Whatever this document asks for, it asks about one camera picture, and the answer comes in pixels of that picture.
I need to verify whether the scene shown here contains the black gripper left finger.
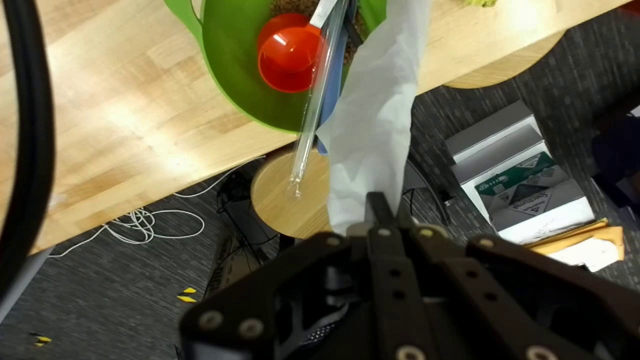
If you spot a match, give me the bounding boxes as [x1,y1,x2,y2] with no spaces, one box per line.
[179,233,375,360]

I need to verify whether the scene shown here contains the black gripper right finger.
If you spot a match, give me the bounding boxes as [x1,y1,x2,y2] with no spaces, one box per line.
[366,193,640,360]

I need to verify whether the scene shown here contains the white tissue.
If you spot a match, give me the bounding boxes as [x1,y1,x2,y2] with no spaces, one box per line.
[318,0,433,235]

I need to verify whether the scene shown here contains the green plastic bowl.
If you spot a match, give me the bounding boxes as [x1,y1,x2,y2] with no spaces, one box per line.
[165,0,387,133]

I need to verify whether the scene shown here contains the round wooden stool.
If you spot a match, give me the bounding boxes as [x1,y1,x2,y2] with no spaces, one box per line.
[250,150,330,240]

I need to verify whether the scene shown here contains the red measuring spoon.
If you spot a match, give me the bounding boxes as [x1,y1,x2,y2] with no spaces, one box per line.
[256,0,341,94]

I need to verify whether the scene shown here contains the white cord on floor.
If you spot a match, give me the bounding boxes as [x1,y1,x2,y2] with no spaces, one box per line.
[48,171,236,261]

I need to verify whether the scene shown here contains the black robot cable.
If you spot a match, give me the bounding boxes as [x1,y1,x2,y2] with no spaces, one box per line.
[0,0,57,301]

